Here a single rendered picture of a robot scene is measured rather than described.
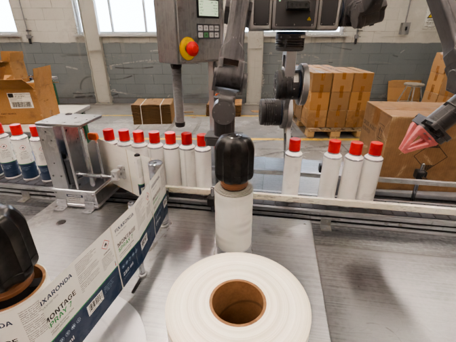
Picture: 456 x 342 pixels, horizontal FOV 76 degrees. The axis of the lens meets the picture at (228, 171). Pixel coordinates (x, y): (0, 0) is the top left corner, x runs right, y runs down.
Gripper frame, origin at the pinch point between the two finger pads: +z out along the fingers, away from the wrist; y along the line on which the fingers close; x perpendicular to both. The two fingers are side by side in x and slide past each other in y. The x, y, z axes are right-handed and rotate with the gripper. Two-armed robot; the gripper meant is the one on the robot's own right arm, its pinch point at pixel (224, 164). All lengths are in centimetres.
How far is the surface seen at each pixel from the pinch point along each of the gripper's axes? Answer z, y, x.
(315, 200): 10.6, 27.7, 2.3
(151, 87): 56, -241, 525
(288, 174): 3.4, 19.1, 4.1
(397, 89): 51, 268, 583
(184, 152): -1.3, -13.0, 4.3
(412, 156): 2, 61, 24
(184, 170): 5.0, -13.4, 4.6
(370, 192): 7.4, 43.3, 4.1
